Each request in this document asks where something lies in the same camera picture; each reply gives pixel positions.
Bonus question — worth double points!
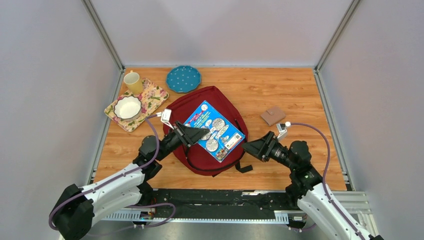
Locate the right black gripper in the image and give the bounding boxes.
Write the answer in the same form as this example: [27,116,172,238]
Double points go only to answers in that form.
[239,131,296,171]

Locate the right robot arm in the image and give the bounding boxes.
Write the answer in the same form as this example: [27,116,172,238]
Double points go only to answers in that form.
[242,131,382,240]

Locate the blue polka dot plate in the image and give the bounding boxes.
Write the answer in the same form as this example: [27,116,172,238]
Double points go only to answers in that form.
[165,65,202,93]

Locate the white scalloped bowl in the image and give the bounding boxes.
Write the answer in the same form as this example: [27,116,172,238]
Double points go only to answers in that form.
[113,95,142,121]

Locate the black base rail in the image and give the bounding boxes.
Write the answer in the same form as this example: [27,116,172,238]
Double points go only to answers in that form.
[130,188,308,229]

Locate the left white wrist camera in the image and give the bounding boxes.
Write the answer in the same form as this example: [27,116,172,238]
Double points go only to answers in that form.
[156,108,174,130]

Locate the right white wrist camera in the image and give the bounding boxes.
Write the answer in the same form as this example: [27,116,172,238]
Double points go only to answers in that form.
[276,121,292,142]

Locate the red backpack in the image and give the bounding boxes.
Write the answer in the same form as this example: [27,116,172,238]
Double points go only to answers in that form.
[167,86,253,177]

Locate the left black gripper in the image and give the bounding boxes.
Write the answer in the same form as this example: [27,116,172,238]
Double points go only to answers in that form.
[155,120,210,162]

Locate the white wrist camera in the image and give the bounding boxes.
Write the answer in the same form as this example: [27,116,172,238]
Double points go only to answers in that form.
[276,121,292,142]
[156,108,174,130]

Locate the brown leather wallet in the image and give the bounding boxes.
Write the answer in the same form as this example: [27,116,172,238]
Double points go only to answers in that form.
[260,106,286,127]

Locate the yellow mug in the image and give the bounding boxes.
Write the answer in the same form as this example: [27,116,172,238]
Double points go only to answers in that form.
[123,70,144,95]

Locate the blue comic book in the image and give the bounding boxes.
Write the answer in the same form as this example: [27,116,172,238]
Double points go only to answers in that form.
[184,100,246,163]

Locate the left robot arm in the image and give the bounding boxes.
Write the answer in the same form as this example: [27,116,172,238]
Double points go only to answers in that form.
[48,121,209,240]

